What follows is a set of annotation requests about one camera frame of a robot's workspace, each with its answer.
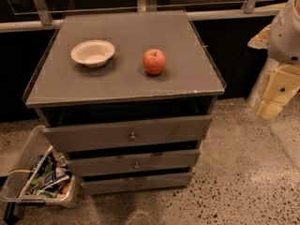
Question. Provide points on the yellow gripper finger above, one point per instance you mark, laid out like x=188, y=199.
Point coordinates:
x=259, y=41
x=283, y=84

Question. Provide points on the grey top drawer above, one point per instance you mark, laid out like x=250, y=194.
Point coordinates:
x=132, y=133

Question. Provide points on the grey drawer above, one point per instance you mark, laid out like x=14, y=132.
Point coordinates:
x=171, y=180
x=134, y=163
x=132, y=133

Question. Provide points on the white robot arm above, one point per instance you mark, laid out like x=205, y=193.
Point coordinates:
x=281, y=39

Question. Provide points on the grey drawer cabinet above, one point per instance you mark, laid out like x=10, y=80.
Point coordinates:
x=65, y=93

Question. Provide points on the grey bottom drawer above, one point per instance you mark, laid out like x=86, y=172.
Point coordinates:
x=171, y=180

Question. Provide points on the grey middle drawer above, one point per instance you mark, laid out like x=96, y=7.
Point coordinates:
x=134, y=163

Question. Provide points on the red apple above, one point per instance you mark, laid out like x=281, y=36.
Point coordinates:
x=154, y=62

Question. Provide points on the white paper bowl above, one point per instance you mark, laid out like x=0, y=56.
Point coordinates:
x=93, y=53

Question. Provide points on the metal railing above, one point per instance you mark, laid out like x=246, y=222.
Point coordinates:
x=31, y=15

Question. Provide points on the snack packets in bin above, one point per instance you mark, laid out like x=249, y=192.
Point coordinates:
x=49, y=177

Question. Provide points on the clear plastic bin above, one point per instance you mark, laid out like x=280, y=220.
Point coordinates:
x=37, y=144

